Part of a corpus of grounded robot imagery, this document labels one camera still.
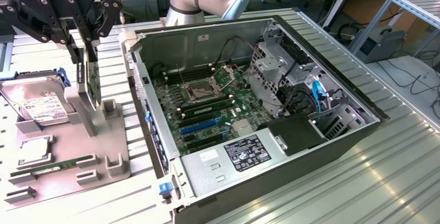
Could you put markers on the Nvidia Quadro graphics card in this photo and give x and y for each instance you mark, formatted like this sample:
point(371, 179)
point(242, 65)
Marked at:
point(90, 85)

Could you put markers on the hard drive with blue caddy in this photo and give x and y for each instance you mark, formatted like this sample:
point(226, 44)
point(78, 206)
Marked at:
point(63, 77)

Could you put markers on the silver hard disk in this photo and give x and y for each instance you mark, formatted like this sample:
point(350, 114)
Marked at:
point(38, 100)

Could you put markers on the thin metal locking lever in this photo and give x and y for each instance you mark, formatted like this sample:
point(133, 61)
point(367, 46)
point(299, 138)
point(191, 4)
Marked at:
point(181, 74)

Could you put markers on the CPU socket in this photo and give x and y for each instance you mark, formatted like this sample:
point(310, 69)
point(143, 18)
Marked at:
point(199, 91)

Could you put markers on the metal socket cover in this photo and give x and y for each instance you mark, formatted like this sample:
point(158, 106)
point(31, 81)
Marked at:
point(223, 76)

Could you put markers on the blue slot retention clip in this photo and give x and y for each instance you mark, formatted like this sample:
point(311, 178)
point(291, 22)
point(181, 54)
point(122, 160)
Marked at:
point(157, 139)
point(149, 117)
point(165, 159)

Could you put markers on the grey plastic parts rack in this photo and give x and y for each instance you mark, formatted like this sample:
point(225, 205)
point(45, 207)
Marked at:
point(69, 141)

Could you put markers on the green RAM stick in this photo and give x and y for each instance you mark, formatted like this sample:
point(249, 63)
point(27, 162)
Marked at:
point(206, 106)
point(51, 168)

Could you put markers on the silver CPU chip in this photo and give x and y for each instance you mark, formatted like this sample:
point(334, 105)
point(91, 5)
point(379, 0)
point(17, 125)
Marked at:
point(34, 150)

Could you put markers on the blue expansion slot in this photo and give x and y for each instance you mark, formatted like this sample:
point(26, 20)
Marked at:
point(199, 127)

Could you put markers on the green motherboard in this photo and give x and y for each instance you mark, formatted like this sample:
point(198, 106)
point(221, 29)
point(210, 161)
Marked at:
point(247, 100)

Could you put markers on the silver metal disk bay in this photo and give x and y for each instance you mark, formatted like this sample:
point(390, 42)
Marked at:
point(271, 79)

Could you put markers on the silver chipset heatsink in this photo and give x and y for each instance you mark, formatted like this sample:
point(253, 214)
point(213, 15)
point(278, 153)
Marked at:
point(242, 127)

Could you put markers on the black slanted pole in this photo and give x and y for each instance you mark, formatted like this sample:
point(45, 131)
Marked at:
point(345, 0)

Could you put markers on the blue case latch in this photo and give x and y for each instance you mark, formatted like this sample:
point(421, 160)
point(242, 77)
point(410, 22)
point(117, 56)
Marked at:
point(165, 188)

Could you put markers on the silver power supply unit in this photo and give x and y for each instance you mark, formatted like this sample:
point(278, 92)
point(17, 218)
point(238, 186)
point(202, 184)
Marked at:
point(217, 175)

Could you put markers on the black plastic air shroud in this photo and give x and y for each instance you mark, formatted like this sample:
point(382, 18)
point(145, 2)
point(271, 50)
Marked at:
point(295, 134)

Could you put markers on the open black PC case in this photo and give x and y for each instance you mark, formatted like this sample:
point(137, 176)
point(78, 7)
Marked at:
point(343, 154)

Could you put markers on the aluminium profile frame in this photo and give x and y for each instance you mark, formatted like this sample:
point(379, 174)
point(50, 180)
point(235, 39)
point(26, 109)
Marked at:
point(413, 5)

